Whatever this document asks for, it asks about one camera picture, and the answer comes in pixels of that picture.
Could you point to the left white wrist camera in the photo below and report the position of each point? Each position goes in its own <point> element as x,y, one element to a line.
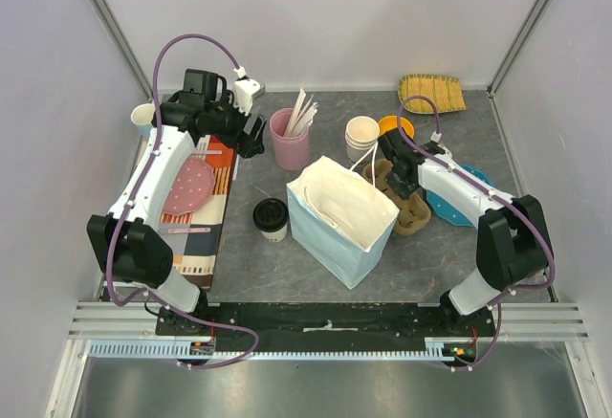
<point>245,91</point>

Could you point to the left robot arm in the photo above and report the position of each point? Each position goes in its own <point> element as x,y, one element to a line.
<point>126,240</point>

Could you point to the orange plastic bowl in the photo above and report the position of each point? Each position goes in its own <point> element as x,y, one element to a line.
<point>389,123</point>

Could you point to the colourful patchwork placemat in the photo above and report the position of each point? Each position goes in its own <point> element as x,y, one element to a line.
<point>194,255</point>

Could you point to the blue dotted plate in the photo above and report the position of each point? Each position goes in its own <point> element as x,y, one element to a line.
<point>447,211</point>

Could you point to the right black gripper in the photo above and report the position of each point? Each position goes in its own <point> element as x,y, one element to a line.
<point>399,177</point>

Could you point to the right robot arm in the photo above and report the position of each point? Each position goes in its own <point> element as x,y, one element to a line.
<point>513,245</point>

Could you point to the pink cylindrical cup holder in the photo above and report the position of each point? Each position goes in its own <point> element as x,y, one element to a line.
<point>291,153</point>

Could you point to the light blue mug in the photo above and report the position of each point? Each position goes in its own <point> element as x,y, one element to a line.
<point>142,117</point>

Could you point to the stack of white paper cups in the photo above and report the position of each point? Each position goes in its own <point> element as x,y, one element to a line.
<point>361,134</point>

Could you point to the black coffee cup lid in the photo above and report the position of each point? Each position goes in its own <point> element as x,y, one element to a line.
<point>270,215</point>

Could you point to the woven bamboo tray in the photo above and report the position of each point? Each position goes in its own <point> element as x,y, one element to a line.
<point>446,92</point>

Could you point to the pink flat stick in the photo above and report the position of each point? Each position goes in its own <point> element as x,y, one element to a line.
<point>186,230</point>

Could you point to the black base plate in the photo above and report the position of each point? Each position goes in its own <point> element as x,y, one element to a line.
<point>327,326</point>

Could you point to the white paper coffee cup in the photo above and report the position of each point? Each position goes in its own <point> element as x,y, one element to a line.
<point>277,235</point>

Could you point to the light blue paper bag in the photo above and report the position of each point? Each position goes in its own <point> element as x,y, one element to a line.
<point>340,219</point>

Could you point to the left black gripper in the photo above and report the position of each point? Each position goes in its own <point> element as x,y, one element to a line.
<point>247,145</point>

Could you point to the white cable duct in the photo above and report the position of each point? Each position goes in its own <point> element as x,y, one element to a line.
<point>188,351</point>

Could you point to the pink dotted plate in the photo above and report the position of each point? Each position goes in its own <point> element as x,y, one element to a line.
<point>193,186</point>

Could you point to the brown cardboard cup carrier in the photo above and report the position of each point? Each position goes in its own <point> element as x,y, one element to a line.
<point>377,173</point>

